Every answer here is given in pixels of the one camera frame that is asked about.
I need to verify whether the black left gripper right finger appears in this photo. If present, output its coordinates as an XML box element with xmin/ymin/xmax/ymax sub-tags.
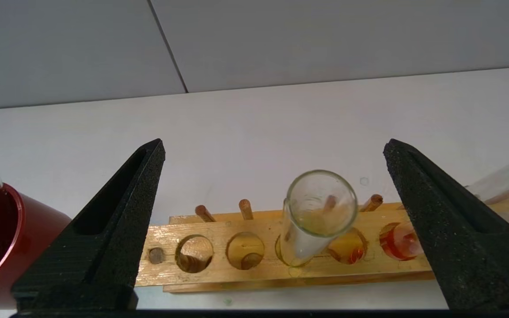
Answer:
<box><xmin>383</xmin><ymin>139</ymin><xmax>509</xmax><ymax>312</ymax></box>

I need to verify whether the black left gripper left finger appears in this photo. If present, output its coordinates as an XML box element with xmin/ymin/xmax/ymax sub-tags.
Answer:
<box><xmin>11</xmin><ymin>139</ymin><xmax>166</xmax><ymax>312</ymax></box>

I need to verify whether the yellow pigment test tube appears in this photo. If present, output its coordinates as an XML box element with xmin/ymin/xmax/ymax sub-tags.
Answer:
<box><xmin>280</xmin><ymin>170</ymin><xmax>359</xmax><ymax>268</ymax></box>

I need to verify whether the orange pigment test tube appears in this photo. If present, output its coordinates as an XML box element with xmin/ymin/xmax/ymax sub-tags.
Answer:
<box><xmin>379</xmin><ymin>150</ymin><xmax>509</xmax><ymax>261</ymax></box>

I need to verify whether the wooden test tube rack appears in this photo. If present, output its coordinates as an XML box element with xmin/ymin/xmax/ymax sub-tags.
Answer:
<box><xmin>135</xmin><ymin>194</ymin><xmax>509</xmax><ymax>293</ymax></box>

